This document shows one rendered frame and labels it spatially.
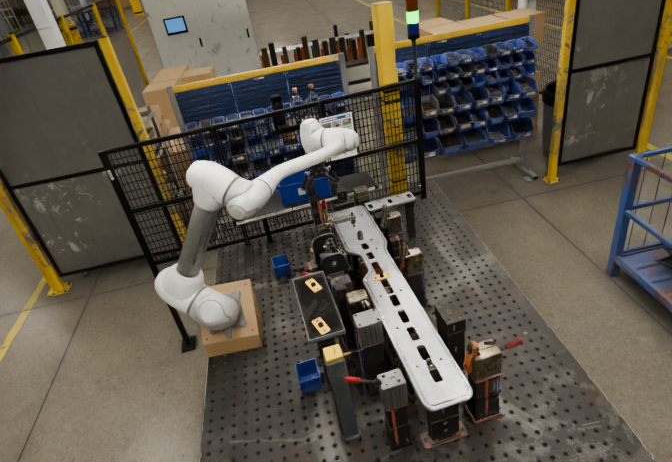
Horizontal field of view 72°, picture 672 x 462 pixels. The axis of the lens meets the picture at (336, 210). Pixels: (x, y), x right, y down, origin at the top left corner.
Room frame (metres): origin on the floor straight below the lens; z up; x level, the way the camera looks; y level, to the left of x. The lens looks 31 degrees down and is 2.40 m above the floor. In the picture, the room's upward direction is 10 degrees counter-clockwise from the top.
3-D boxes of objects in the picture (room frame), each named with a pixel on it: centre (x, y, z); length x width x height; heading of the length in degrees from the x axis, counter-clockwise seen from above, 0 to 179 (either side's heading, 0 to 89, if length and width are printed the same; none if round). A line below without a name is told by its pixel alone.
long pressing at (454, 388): (1.64, -0.17, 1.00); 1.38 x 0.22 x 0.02; 9
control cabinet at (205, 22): (8.56, 1.68, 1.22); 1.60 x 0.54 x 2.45; 95
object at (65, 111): (3.48, 1.97, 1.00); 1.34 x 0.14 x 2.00; 95
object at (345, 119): (2.68, -0.09, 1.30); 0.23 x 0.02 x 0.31; 99
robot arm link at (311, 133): (2.09, 0.04, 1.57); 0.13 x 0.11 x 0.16; 60
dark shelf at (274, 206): (2.52, 0.18, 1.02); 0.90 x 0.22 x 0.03; 99
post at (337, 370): (1.12, 0.10, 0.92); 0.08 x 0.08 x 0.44; 9
